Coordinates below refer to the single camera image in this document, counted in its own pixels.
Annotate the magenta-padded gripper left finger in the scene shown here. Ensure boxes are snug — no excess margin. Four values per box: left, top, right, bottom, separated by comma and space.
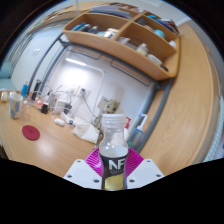
63, 148, 105, 190

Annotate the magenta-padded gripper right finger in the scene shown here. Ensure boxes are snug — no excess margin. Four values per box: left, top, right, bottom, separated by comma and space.
125, 147, 165, 190

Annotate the clear juice bottle black label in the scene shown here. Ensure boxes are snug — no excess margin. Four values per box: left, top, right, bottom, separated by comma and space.
98, 113, 130, 192

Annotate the blue spray bottle white nozzle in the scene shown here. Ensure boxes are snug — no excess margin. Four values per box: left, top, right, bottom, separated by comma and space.
128, 113, 149, 149

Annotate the crumpled white bag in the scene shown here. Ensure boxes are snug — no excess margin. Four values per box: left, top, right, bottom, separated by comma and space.
72, 116, 101, 144

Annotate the small white oval case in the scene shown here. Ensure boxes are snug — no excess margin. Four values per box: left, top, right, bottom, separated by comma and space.
54, 117, 66, 127

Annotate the white power strip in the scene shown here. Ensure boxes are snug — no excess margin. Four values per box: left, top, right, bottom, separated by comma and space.
59, 111, 73, 125

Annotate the flat round red coaster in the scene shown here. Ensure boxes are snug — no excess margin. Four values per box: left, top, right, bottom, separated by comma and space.
21, 124, 41, 142

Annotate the wooden wardrobe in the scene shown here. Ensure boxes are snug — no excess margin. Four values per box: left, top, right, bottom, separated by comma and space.
139, 23, 221, 176

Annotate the brown tree creature figurine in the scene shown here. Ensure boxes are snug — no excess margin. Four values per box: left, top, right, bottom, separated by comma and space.
98, 96, 120, 116

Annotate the green striped white towel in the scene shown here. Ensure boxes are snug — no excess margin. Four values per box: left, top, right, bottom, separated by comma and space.
203, 94, 224, 162

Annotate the bread in clear wrapper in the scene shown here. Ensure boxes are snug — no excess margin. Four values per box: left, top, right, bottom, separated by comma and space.
0, 90, 10, 103

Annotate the white desk lamp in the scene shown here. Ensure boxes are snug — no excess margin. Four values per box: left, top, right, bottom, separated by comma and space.
64, 57, 106, 114

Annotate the wooden shelf unit with items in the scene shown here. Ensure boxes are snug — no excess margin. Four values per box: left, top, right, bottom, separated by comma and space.
61, 2, 182, 82

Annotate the teal pillow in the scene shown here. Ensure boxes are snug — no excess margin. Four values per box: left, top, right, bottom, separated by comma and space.
0, 62, 13, 80

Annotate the long wooden shelf with items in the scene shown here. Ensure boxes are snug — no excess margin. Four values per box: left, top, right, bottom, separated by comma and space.
24, 3, 88, 34

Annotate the grey metal frame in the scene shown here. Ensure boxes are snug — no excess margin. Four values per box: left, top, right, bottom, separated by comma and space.
28, 33, 174, 154

